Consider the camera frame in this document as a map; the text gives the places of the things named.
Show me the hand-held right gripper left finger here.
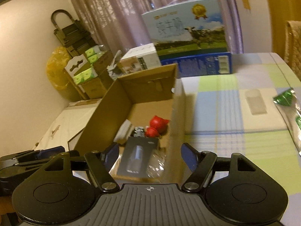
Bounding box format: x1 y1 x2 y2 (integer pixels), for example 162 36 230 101
42 143 120 193

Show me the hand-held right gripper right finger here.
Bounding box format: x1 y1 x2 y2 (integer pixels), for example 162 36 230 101
181 143 259 193

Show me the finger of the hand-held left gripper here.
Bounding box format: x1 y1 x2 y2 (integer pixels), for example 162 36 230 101
0 146 66 169

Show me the black shaver box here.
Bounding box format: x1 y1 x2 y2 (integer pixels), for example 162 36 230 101
117 137 160 182

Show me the white charger plug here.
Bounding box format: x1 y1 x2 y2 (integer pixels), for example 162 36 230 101
114 120 133 145

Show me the clear plastic bag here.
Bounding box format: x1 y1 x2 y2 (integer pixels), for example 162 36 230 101
147 147 168 182

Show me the small black toy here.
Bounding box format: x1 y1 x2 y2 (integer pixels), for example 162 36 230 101
133 127 147 137

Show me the red toy figure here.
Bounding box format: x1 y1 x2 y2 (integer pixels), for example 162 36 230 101
144 115 170 138

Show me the brown cardboard box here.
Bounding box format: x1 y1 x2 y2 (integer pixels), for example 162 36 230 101
68 63 186 184

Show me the clear plastic cup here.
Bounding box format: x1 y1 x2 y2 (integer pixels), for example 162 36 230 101
245 89 268 116

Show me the silver foil bag green top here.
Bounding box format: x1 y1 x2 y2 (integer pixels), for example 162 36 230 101
272 88 301 157

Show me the cardboard box with tissue packs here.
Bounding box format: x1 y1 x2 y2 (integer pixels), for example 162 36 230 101
83 46 113 99

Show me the yellow plastic bag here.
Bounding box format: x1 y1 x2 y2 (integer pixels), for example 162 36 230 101
46 47 72 91

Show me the crumpled grey plastic bag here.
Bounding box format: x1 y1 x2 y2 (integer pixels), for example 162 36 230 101
107 50 123 80

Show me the flat blue box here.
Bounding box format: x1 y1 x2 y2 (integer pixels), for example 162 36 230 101
160 52 233 78

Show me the white appliance box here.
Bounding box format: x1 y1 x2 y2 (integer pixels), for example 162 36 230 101
118 43 161 74

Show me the black folding rack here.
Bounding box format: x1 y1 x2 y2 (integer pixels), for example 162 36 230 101
50 9 93 57

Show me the cow print milk carton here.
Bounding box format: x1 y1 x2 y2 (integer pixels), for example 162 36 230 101
141 0 228 57

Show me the mauve curtain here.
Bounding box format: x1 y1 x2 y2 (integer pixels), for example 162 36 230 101
63 0 242 54

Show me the quilted beige chair cover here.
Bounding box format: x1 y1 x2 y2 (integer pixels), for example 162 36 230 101
283 20 301 71

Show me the wooden door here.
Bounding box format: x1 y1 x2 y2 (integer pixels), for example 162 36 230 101
266 0 301 52

